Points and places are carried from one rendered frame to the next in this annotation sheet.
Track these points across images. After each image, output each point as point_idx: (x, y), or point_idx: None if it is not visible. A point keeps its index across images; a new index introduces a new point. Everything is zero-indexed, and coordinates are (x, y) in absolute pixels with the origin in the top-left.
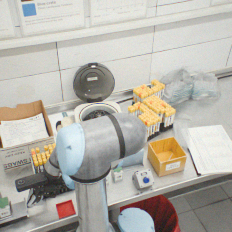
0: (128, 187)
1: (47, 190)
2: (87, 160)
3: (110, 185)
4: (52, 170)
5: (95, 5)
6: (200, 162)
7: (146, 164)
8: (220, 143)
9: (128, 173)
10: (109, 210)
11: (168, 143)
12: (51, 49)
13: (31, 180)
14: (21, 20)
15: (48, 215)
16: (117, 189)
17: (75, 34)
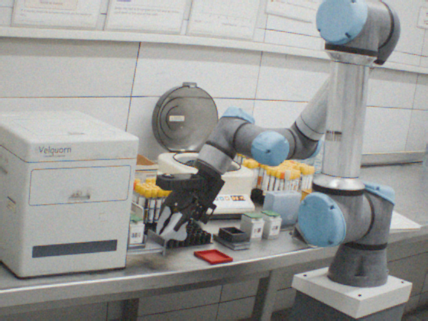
0: (292, 243)
1: (202, 200)
2: (370, 20)
3: (264, 241)
4: (217, 157)
5: (199, 6)
6: None
7: None
8: None
9: (280, 233)
10: (261, 288)
11: None
12: (131, 57)
13: (180, 176)
14: (111, 5)
15: (189, 261)
16: (277, 244)
17: (171, 37)
